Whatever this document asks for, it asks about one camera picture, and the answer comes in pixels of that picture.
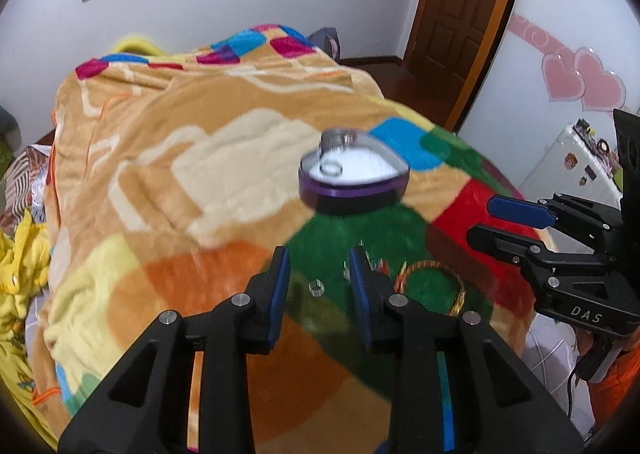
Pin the white suitcase with stickers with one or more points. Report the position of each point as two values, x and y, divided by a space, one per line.
577 163

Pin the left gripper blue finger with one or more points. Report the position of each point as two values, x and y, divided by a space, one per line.
525 211

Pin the grey purple bag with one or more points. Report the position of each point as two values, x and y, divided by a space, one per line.
327 40

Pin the orange jacket sleeve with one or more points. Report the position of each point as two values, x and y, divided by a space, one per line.
606 396

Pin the brown wooden door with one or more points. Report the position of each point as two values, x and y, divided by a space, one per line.
447 47

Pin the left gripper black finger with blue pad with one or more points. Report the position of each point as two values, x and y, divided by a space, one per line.
185 371
457 386

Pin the purple heart-shaped tin box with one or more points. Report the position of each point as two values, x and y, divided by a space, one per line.
351 172

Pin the striped brown cloth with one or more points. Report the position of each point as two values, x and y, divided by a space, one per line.
22 187

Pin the white wardrobe door pink hearts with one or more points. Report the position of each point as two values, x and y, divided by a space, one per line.
557 61

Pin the colourful beaded charm jewelry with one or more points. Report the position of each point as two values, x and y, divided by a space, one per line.
379 265

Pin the yellow cartoon bedsheet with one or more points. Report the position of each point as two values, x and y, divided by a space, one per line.
25 261

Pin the pile of clothes and boxes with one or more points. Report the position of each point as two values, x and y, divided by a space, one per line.
10 139

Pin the yellow pillow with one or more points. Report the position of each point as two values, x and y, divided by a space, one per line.
136 45

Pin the colourful plush patchwork blanket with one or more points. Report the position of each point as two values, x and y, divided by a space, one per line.
172 179

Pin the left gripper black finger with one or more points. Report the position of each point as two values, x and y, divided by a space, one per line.
534 259

